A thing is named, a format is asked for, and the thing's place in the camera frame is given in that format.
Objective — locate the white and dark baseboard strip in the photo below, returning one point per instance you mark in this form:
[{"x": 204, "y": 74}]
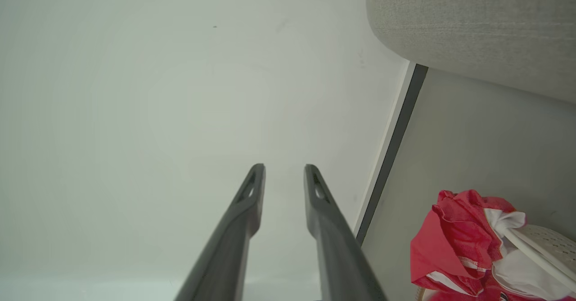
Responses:
[{"x": 393, "y": 148}]

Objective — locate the white perforated laundry basket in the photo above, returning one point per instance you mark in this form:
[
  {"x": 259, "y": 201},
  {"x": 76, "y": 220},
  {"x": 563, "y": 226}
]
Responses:
[{"x": 555, "y": 243}]

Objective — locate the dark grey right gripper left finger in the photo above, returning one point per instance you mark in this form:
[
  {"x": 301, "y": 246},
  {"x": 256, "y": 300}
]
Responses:
[{"x": 229, "y": 247}]

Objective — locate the red jersey with striped trim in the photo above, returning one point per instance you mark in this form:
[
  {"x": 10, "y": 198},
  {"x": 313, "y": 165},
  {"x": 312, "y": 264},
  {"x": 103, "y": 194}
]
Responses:
[{"x": 454, "y": 242}]

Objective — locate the red and white terry garment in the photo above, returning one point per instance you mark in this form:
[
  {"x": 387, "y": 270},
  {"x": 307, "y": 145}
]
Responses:
[{"x": 526, "y": 278}]

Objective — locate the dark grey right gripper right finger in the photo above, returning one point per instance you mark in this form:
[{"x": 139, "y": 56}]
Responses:
[{"x": 337, "y": 256}]

